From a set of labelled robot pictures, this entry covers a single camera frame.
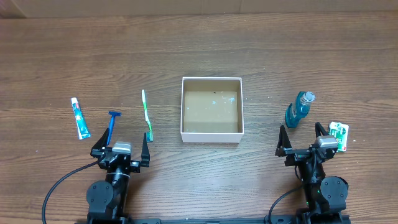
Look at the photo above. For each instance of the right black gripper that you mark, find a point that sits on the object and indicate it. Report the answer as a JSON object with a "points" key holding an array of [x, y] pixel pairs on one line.
{"points": [[304, 154]]}

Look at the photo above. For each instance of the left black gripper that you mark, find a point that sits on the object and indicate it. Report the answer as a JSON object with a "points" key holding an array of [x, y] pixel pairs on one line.
{"points": [[115, 159]]}

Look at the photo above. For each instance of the teal mouthwash bottle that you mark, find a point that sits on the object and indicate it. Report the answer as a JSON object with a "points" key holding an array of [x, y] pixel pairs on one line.
{"points": [[299, 109]]}

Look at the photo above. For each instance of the green white toothbrush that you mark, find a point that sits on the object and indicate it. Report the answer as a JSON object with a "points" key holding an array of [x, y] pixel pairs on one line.
{"points": [[149, 134]]}

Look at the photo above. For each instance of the green white soap packet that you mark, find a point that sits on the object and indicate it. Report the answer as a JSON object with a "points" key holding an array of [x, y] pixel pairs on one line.
{"points": [[340, 132]]}

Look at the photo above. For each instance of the blue disposable razor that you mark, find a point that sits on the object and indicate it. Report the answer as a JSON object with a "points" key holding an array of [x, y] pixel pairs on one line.
{"points": [[113, 115]]}

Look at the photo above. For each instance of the white teal toothpaste tube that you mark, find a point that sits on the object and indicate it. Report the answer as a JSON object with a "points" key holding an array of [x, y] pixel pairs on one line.
{"points": [[82, 128]]}

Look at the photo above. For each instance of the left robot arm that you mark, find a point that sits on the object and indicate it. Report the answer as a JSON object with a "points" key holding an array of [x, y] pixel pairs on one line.
{"points": [[107, 198]]}

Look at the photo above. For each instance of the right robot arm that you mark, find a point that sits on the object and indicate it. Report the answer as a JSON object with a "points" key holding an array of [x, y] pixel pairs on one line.
{"points": [[325, 196]]}

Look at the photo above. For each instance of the white cardboard box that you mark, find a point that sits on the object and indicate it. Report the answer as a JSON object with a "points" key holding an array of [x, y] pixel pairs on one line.
{"points": [[212, 110]]}

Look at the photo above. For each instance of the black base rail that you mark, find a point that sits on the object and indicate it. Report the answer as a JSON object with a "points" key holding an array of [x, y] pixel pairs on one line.
{"points": [[211, 221]]}

